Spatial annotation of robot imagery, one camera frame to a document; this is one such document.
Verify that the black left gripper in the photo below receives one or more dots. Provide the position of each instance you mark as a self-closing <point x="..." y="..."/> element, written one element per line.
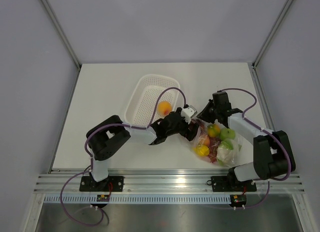
<point x="189" y="135"/>

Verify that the fake peach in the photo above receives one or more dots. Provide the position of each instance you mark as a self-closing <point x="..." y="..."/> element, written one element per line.
<point x="204" y="140"/>

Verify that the clear zip top bag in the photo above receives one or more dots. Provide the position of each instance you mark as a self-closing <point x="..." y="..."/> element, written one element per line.
<point x="203" y="130"/>

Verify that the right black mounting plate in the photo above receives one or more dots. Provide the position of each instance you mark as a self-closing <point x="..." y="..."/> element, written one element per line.
<point x="225" y="184"/>

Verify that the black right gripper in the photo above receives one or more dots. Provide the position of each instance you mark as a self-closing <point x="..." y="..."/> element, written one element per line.
<point x="204" y="116"/>

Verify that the fake yellow pear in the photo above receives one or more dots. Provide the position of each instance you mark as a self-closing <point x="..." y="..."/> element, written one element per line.
<point x="201" y="150"/>

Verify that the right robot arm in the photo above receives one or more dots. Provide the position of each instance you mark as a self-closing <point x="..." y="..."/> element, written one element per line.
<point x="272" y="153"/>

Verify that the white slotted cable duct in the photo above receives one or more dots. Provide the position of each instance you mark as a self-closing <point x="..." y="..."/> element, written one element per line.
<point x="138" y="199"/>

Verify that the right aluminium frame post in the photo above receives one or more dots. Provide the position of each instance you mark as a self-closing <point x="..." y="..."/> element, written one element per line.
<point x="274" y="29"/>

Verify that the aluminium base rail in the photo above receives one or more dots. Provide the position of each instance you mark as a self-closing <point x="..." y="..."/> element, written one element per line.
<point x="158" y="182"/>

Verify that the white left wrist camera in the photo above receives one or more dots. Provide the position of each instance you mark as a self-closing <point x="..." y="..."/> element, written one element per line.
<point x="188" y="112"/>

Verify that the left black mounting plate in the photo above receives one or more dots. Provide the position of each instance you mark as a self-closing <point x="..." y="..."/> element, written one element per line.
<point x="110" y="184"/>

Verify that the black mounting plate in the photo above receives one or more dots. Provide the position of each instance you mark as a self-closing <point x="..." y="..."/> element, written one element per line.
<point x="225" y="184"/>
<point x="110" y="184"/>

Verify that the aluminium frame post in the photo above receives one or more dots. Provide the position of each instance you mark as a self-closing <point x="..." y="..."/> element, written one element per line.
<point x="274" y="29"/>
<point x="60" y="32"/>

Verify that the white perforated plastic basket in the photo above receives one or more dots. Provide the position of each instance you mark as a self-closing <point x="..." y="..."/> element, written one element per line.
<point x="141" y="107"/>

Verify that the left aluminium frame post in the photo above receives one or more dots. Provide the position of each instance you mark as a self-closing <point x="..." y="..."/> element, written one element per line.
<point x="60" y="32"/>

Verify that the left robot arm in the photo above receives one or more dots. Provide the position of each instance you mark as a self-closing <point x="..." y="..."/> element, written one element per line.
<point x="105" y="139"/>

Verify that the fake green apple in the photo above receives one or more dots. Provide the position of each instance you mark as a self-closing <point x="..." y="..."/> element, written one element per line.
<point x="227" y="133"/>

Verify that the fake orange fruit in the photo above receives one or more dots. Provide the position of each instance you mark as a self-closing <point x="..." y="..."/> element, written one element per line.
<point x="164" y="108"/>

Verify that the fake mango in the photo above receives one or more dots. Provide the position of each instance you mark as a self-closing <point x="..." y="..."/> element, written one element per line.
<point x="213" y="130"/>

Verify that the fake red grapes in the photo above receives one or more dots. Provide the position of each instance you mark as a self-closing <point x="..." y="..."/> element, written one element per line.
<point x="213" y="148"/>

